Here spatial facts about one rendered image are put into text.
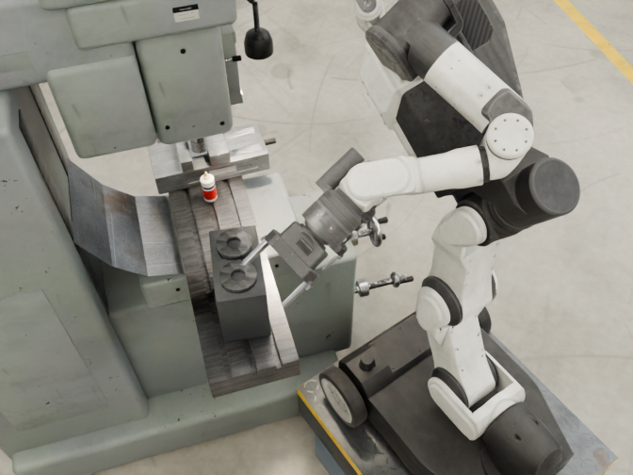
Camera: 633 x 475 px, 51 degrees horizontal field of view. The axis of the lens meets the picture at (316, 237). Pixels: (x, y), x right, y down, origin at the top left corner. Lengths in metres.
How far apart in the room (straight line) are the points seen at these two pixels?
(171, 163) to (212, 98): 0.49
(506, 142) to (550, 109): 2.81
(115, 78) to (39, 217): 0.36
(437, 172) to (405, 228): 2.02
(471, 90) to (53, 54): 0.83
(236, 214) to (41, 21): 0.83
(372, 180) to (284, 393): 1.45
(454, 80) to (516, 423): 1.02
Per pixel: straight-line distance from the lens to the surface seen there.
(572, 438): 2.34
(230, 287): 1.57
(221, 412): 2.48
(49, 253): 1.72
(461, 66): 1.22
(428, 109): 1.36
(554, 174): 1.32
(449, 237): 1.49
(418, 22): 1.24
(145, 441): 2.53
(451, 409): 1.94
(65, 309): 1.91
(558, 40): 4.52
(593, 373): 2.96
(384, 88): 1.35
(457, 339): 1.84
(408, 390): 2.09
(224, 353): 1.72
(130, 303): 2.09
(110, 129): 1.60
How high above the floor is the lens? 2.44
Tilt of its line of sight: 51 degrees down
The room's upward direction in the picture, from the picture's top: 1 degrees counter-clockwise
